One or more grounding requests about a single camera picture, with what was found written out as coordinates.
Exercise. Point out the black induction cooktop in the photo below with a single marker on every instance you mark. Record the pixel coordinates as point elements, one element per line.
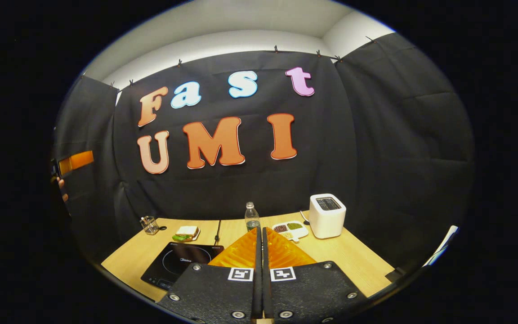
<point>182,261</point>

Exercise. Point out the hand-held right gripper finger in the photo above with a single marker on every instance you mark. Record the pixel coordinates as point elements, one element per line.
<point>265,270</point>
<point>257,270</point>

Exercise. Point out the sandwich on green plate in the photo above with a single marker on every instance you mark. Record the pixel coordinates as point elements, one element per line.
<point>186,233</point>

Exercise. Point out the row of black cloth clips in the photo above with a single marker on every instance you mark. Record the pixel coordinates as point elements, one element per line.
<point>275,48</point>

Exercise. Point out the clear glass jar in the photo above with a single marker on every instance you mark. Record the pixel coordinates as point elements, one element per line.
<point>149,226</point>

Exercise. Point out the clear plastic water bottle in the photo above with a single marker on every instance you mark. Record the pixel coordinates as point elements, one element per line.
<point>252,218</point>

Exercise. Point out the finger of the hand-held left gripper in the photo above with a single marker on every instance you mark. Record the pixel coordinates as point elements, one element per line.
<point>77,162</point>

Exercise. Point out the white toaster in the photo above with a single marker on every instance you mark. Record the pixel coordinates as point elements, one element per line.
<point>327,220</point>

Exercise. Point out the black backdrop cloth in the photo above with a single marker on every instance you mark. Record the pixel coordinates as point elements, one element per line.
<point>376,157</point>

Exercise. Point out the white divided dish with beans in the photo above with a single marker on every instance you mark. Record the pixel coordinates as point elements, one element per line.
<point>291,228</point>

